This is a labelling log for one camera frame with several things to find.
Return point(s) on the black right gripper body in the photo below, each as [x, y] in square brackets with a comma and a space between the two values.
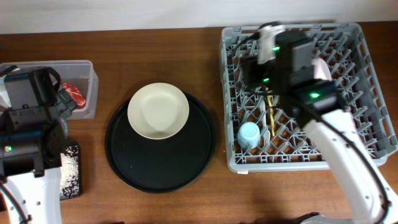
[259, 76]

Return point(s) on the yellow plastic fork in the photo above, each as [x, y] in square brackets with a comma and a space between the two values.
[271, 114]

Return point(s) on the light blue plastic cup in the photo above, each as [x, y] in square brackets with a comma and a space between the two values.
[248, 135]

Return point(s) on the pink bowl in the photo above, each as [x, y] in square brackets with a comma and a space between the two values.
[321, 70]

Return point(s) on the beige round plate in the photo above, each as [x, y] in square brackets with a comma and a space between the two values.
[158, 111]

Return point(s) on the red candy wrapper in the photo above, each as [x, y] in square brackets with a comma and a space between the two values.
[76, 95]

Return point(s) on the pile of rice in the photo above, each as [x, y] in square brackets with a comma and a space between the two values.
[69, 183]

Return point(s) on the white plastic fork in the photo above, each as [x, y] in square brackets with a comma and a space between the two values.
[266, 133]

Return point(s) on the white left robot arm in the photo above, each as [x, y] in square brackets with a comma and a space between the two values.
[33, 136]

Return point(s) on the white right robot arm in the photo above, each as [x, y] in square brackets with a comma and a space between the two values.
[285, 66]

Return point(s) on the grey dishwasher rack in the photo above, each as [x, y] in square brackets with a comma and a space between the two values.
[344, 49]

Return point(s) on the clear plastic waste bin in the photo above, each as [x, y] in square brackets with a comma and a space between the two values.
[77, 73]

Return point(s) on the black round tray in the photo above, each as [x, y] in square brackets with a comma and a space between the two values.
[160, 166]

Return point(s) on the black rectangular food tray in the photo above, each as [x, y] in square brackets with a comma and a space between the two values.
[72, 149]

